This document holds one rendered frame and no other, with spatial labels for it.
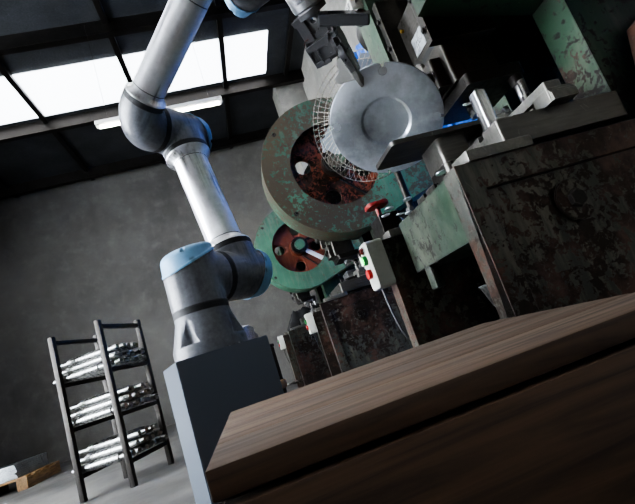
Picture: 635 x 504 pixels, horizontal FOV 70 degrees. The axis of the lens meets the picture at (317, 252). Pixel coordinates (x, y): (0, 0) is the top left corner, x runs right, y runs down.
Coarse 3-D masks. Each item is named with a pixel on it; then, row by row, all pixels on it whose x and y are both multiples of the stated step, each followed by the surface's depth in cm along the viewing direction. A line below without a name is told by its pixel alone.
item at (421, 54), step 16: (400, 32) 125; (416, 32) 119; (416, 48) 121; (432, 48) 114; (448, 48) 110; (464, 48) 111; (480, 48) 112; (416, 64) 124; (432, 64) 112; (448, 64) 110; (464, 64) 110; (480, 64) 111; (496, 64) 111; (432, 80) 112; (448, 80) 111
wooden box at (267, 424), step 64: (512, 320) 56; (576, 320) 36; (320, 384) 57; (384, 384) 36; (448, 384) 28; (512, 384) 29; (576, 384) 29; (256, 448) 27; (320, 448) 26; (384, 448) 27; (448, 448) 27; (512, 448) 28; (576, 448) 28
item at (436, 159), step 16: (448, 128) 105; (464, 128) 106; (480, 128) 110; (400, 144) 103; (416, 144) 106; (432, 144) 109; (448, 144) 106; (464, 144) 107; (384, 160) 110; (400, 160) 113; (416, 160) 117; (432, 160) 111; (448, 160) 105; (432, 176) 113
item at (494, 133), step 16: (592, 96) 94; (608, 96) 94; (528, 112) 91; (544, 112) 91; (560, 112) 92; (576, 112) 92; (592, 112) 93; (608, 112) 93; (624, 112) 94; (496, 128) 89; (512, 128) 89; (528, 128) 90; (544, 128) 90; (560, 128) 91; (576, 128) 92; (480, 144) 96
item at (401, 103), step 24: (360, 72) 108; (408, 72) 107; (336, 96) 112; (360, 96) 112; (384, 96) 111; (408, 96) 111; (432, 96) 110; (336, 120) 116; (360, 120) 115; (384, 120) 115; (408, 120) 115; (432, 120) 114; (336, 144) 120; (360, 144) 119; (384, 144) 119
